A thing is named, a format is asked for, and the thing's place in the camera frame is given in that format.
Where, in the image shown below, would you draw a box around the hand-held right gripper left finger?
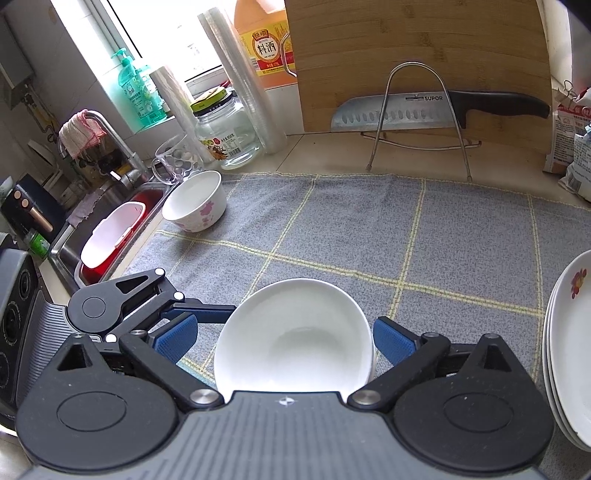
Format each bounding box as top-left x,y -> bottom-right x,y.
55,313 -> 227,414

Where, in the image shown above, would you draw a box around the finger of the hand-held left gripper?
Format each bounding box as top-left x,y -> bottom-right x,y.
105,310 -> 232,341
108,268 -> 237,324

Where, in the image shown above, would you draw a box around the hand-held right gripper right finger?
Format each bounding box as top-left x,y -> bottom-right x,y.
346,316 -> 527,411

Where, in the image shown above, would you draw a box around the white plate fruit print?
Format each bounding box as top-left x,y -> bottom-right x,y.
542,295 -> 591,453

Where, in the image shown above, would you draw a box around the red drain basket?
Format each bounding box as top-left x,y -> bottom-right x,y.
75,191 -> 168,284

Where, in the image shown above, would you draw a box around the white plastic container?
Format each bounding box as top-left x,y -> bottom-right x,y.
81,202 -> 147,269

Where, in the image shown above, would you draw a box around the steel sink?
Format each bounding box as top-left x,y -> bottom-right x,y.
48,178 -> 169,287

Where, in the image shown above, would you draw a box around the grey checked cloth mat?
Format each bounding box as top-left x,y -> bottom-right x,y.
122,173 -> 591,480

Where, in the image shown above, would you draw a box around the black device copper buttons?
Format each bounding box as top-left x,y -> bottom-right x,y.
0,174 -> 58,241

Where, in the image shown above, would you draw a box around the clear glass mug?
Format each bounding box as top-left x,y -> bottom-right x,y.
151,134 -> 205,185

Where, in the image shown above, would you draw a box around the metal faucet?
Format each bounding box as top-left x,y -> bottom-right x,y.
58,110 -> 145,185

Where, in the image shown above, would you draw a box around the glass jar yellow lid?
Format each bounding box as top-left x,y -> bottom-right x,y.
191,88 -> 264,171

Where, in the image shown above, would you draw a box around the pink white rag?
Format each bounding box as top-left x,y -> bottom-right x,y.
59,110 -> 108,160

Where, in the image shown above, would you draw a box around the small green bottle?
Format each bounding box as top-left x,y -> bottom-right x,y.
134,65 -> 168,121

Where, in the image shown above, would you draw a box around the green dish soap bottle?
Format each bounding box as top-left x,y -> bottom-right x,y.
112,48 -> 160,130

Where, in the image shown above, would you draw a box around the orange cooking wine bottle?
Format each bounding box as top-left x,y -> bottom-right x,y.
233,0 -> 300,90

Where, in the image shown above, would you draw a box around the orange white food bag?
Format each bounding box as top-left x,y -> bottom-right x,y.
542,85 -> 591,174

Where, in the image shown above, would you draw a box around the window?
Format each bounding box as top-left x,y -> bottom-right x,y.
51,0 -> 287,93

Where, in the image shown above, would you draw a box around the metal binder clip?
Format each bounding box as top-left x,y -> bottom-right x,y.
551,78 -> 579,101

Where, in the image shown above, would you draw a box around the bamboo cutting board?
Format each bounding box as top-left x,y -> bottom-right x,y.
284,0 -> 555,139

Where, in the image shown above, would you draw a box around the metal wire rack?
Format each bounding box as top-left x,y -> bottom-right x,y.
360,61 -> 481,182

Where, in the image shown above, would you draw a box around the black-handled kitchen knife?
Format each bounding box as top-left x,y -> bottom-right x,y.
331,91 -> 551,132

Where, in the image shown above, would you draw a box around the grey wall box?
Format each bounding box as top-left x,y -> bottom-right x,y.
0,16 -> 37,90

